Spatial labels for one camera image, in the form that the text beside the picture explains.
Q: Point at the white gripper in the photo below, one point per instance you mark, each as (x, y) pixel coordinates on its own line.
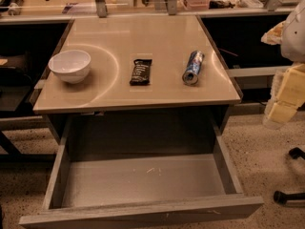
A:
(294, 38)

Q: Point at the black chocolate bar wrapper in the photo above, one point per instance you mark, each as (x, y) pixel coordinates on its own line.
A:
(141, 72)

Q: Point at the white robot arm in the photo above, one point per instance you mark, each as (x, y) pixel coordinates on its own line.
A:
(293, 36)

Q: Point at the grey cabinet with tan top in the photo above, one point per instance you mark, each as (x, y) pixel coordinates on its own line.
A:
(114, 43)

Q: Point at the grey open drawer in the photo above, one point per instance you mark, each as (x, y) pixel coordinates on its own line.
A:
(129, 171)

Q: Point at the blue crushed can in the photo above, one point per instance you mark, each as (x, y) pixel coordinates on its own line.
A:
(190, 76)

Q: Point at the black chair base leg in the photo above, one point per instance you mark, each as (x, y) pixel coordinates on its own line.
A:
(291, 200)

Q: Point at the white ceramic bowl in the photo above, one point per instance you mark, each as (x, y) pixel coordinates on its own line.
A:
(71, 66)

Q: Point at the grey metal post left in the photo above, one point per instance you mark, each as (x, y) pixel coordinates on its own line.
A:
(101, 8)

